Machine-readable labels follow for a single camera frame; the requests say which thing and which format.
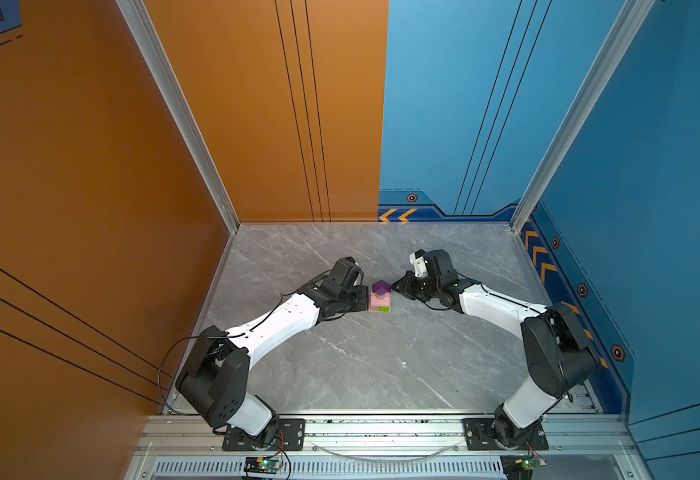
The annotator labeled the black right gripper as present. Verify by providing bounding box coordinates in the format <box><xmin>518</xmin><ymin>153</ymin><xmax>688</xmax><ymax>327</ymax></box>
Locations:
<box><xmin>388</xmin><ymin>271</ymin><xmax>441</xmax><ymax>303</ymax></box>

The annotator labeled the purple house-shaped block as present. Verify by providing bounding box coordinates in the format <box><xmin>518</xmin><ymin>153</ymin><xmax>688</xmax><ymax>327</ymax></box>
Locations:
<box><xmin>372</xmin><ymin>280</ymin><xmax>391</xmax><ymax>296</ymax></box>

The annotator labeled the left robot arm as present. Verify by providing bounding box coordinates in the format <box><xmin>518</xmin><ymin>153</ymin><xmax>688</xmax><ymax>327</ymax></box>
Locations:
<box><xmin>175</xmin><ymin>284</ymin><xmax>369</xmax><ymax>444</ymax></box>

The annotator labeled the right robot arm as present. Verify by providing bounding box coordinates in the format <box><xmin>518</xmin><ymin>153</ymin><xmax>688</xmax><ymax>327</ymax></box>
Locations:
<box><xmin>393</xmin><ymin>271</ymin><xmax>601</xmax><ymax>435</ymax></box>

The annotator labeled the left green circuit board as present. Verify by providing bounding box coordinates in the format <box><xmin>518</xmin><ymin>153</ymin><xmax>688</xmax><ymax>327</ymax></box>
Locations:
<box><xmin>243</xmin><ymin>456</ymin><xmax>283</xmax><ymax>478</ymax></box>

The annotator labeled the green circuit board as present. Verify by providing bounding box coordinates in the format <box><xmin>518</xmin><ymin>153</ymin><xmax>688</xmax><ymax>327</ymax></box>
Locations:
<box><xmin>243</xmin><ymin>456</ymin><xmax>283</xmax><ymax>478</ymax></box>
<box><xmin>500</xmin><ymin>456</ymin><xmax>547</xmax><ymax>480</ymax></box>

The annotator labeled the right green circuit board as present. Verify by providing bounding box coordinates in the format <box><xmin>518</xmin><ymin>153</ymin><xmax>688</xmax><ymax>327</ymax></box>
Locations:
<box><xmin>500</xmin><ymin>456</ymin><xmax>547</xmax><ymax>480</ymax></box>

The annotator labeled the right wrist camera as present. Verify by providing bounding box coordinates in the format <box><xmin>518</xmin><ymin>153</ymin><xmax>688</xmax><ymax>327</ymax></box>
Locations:
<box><xmin>409</xmin><ymin>249</ymin><xmax>459</xmax><ymax>284</ymax></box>

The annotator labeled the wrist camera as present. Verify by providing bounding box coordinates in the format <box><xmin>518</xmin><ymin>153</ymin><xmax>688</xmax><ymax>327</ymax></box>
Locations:
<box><xmin>325</xmin><ymin>257</ymin><xmax>362</xmax><ymax>292</ymax></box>
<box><xmin>409</xmin><ymin>249</ymin><xmax>459</xmax><ymax>284</ymax></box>

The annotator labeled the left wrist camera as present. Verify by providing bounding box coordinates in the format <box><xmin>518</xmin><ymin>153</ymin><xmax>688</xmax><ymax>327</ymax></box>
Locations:
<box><xmin>325</xmin><ymin>257</ymin><xmax>362</xmax><ymax>292</ymax></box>

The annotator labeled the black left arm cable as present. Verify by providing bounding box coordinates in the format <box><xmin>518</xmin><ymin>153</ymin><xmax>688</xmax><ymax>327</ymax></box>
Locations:
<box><xmin>156</xmin><ymin>269</ymin><xmax>333</xmax><ymax>415</ymax></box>

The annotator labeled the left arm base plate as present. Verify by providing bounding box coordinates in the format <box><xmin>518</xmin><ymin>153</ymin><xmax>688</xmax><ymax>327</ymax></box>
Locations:
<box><xmin>222</xmin><ymin>418</ymin><xmax>306</xmax><ymax>453</ymax></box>

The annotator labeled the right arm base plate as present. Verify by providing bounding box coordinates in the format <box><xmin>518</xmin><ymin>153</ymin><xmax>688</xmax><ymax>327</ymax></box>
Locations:
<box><xmin>462</xmin><ymin>417</ymin><xmax>549</xmax><ymax>451</ymax></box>

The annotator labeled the aluminium front rail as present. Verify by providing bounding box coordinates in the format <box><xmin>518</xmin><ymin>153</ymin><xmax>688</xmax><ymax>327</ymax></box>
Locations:
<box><xmin>125</xmin><ymin>411</ymin><xmax>652</xmax><ymax>479</ymax></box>

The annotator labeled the aluminium corner post left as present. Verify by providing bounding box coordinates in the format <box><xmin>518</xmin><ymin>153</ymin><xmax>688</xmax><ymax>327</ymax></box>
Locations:
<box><xmin>116</xmin><ymin>0</ymin><xmax>240</xmax><ymax>235</ymax></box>

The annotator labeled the aluminium corner post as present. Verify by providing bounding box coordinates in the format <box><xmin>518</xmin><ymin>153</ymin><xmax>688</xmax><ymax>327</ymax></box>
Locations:
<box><xmin>509</xmin><ymin>0</ymin><xmax>655</xmax><ymax>235</ymax></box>
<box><xmin>116</xmin><ymin>0</ymin><xmax>240</xmax><ymax>235</ymax></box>

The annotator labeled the aluminium corner post right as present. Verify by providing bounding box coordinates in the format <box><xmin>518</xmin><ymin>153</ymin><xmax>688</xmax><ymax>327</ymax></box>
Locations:
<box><xmin>509</xmin><ymin>0</ymin><xmax>655</xmax><ymax>235</ymax></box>

